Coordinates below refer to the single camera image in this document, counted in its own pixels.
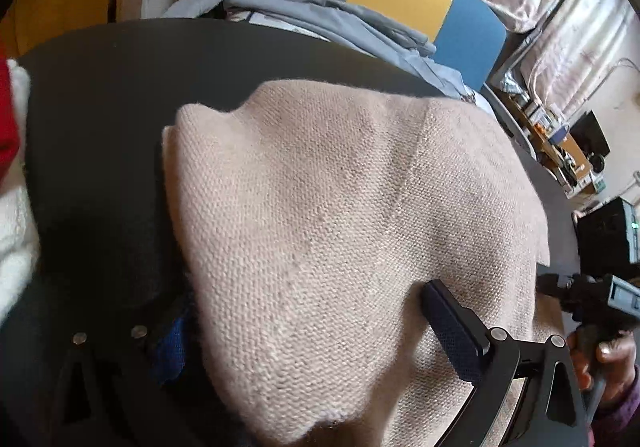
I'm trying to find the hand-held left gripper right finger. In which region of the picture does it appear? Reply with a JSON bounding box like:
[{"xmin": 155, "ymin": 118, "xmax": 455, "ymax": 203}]
[{"xmin": 421, "ymin": 278, "xmax": 588, "ymax": 447}]

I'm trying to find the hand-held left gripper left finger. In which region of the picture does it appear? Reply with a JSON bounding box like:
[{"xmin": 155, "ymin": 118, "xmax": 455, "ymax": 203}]
[{"xmin": 50, "ymin": 294, "xmax": 236, "ymax": 447}]

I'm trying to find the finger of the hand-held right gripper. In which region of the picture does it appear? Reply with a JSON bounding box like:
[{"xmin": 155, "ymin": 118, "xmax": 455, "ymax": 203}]
[{"xmin": 537, "ymin": 272, "xmax": 576, "ymax": 303}]

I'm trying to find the beige knit sweater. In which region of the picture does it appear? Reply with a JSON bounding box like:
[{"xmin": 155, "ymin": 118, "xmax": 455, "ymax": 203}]
[{"xmin": 161, "ymin": 78, "xmax": 566, "ymax": 447}]

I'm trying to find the person's right forearm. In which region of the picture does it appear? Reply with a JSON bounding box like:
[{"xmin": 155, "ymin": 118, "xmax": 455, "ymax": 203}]
[{"xmin": 587, "ymin": 389, "xmax": 640, "ymax": 447}]

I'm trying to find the person's right hand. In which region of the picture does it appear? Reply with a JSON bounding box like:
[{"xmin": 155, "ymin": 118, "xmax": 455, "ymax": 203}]
[{"xmin": 567, "ymin": 331, "xmax": 640, "ymax": 409}]

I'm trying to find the wooden desk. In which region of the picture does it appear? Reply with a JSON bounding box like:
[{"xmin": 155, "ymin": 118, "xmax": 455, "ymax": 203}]
[{"xmin": 510, "ymin": 92, "xmax": 601, "ymax": 188}]

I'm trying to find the black monitor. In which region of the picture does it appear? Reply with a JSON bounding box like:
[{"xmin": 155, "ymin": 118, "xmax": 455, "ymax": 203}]
[{"xmin": 570, "ymin": 110, "xmax": 612, "ymax": 158}]

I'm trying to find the white folded garment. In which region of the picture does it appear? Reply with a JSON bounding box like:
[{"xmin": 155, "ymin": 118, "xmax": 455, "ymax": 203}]
[{"xmin": 0, "ymin": 60, "xmax": 43, "ymax": 323}]

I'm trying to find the white deer print pillow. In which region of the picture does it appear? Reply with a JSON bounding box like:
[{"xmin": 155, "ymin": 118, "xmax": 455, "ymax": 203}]
[{"xmin": 457, "ymin": 84, "xmax": 493, "ymax": 115}]

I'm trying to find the red folded garment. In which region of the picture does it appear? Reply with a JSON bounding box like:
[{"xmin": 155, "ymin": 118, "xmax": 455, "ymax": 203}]
[{"xmin": 0, "ymin": 58, "xmax": 21, "ymax": 178}]

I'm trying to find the grey-blue hoodie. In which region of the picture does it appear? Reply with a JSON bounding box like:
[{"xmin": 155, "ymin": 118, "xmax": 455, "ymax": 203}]
[{"xmin": 222, "ymin": 0, "xmax": 481, "ymax": 100}]

